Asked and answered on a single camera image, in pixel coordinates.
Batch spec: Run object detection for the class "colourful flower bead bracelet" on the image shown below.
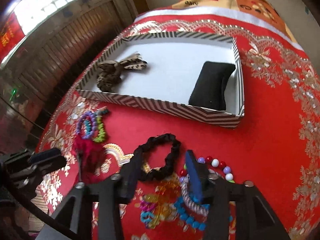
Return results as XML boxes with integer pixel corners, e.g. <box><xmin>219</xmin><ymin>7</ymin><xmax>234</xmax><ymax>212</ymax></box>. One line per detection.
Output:
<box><xmin>83</xmin><ymin>106</ymin><xmax>111</xmax><ymax>144</ymax></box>

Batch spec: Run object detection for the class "striped white shallow box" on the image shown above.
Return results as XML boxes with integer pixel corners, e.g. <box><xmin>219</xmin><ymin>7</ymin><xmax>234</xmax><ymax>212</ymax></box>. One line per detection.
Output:
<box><xmin>76</xmin><ymin>31</ymin><xmax>245</xmax><ymax>128</ymax></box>

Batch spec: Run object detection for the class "red window paper decoration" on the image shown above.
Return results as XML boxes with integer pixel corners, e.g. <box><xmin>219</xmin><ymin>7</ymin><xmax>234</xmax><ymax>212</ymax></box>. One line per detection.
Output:
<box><xmin>0</xmin><ymin>12</ymin><xmax>25</xmax><ymax>62</ymax></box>

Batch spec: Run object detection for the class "purple bead bracelet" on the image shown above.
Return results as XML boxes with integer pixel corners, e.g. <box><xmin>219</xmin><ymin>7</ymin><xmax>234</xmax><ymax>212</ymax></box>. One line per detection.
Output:
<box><xmin>75</xmin><ymin>110</ymin><xmax>99</xmax><ymax>140</ymax></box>

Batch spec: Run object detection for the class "silver white woven bracelet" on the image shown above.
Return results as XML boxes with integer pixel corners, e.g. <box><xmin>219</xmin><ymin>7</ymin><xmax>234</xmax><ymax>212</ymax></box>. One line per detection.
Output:
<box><xmin>180</xmin><ymin>172</ymin><xmax>210</xmax><ymax>217</ymax></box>

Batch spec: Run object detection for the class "red satin bow clip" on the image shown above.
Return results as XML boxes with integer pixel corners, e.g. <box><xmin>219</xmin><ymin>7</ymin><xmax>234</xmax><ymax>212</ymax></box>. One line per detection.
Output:
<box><xmin>72</xmin><ymin>135</ymin><xmax>105</xmax><ymax>184</ymax></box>

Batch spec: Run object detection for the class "orange cream love blanket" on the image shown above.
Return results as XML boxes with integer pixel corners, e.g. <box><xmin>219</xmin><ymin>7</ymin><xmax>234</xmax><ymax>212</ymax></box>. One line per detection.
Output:
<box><xmin>171</xmin><ymin>0</ymin><xmax>297</xmax><ymax>42</ymax></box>

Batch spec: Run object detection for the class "leopard print bow scrunchie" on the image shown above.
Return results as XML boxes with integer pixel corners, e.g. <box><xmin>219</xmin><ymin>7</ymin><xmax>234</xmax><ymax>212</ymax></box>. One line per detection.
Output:
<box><xmin>97</xmin><ymin>53</ymin><xmax>148</xmax><ymax>93</ymax></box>

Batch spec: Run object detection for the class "black velvet jewelry pillow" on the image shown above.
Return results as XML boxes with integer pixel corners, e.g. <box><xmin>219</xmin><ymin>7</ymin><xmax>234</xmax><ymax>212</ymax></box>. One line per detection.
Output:
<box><xmin>188</xmin><ymin>61</ymin><xmax>235</xmax><ymax>111</ymax></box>

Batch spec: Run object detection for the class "wooden slatted radiator cover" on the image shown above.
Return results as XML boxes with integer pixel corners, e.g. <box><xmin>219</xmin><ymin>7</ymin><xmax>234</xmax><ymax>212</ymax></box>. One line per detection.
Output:
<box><xmin>1</xmin><ymin>0</ymin><xmax>132</xmax><ymax>121</ymax></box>

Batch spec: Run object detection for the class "multicolour round bead bracelet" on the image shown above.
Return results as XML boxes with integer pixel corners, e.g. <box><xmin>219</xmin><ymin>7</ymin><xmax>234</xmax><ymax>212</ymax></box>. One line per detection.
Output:
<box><xmin>177</xmin><ymin>155</ymin><xmax>236</xmax><ymax>183</ymax></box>

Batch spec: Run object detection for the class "black fabric scrunchie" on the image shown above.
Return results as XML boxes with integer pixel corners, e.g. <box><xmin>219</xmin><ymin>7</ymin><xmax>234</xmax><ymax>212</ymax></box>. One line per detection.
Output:
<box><xmin>133</xmin><ymin>133</ymin><xmax>181</xmax><ymax>182</ymax></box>

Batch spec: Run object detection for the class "blue bead bracelet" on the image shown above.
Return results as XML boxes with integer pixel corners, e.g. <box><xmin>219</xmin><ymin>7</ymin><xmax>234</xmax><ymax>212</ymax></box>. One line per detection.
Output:
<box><xmin>174</xmin><ymin>192</ymin><xmax>233</xmax><ymax>231</ymax></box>

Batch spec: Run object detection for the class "red gold embroidered bedspread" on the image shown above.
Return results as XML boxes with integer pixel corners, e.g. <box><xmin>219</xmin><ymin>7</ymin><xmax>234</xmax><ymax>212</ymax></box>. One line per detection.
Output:
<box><xmin>38</xmin><ymin>10</ymin><xmax>319</xmax><ymax>239</ymax></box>

